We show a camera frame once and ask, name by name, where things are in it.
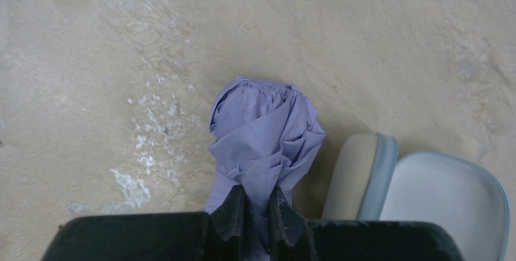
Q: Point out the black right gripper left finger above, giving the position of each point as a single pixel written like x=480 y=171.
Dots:
x=170 y=236

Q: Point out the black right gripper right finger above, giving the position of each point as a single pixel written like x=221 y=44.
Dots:
x=293 y=237

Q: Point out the lilac umbrella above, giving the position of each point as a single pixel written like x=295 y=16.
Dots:
x=266 y=135

